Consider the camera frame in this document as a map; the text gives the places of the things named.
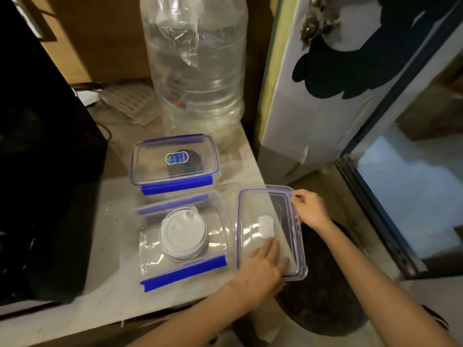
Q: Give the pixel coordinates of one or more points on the person's left hand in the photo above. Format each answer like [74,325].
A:
[258,276]

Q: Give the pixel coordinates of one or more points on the person's right hand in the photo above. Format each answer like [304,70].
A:
[314,210]

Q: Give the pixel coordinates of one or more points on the person's right thumb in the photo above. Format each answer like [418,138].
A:
[297,195]

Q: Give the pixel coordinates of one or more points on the person's left middle finger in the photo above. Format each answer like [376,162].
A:
[261,252]

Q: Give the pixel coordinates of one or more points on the person's left thumb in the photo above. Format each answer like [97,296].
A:
[284,268]

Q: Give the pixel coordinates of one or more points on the clear lid with blue seal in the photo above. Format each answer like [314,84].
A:
[264,220]

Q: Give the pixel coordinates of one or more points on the person's right forearm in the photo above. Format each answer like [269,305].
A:
[376,292]

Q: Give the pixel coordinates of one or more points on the person's left forearm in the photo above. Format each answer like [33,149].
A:
[195,319]

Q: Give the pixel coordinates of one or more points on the dark floor mat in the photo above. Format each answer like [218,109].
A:
[322,299]

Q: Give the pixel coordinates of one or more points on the open clear blue-clip container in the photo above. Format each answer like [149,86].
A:
[213,227]

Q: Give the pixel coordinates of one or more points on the white round cup lid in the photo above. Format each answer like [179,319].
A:
[182,234]

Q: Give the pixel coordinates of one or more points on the white refrigerator with black decal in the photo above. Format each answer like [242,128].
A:
[318,115]

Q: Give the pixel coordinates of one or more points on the closed clear blue-clip container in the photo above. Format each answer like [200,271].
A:
[159,169]

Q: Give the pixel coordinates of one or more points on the large clear plastic water bottle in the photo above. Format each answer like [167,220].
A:
[202,68]

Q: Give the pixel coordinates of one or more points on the grey perforated tray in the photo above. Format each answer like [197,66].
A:
[128,101]

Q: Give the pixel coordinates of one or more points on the white paper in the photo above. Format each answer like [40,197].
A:
[86,96]

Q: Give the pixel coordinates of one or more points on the black appliance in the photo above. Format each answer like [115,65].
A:
[43,158]

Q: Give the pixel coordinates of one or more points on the dark metal door frame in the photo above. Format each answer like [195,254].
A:
[383,227]

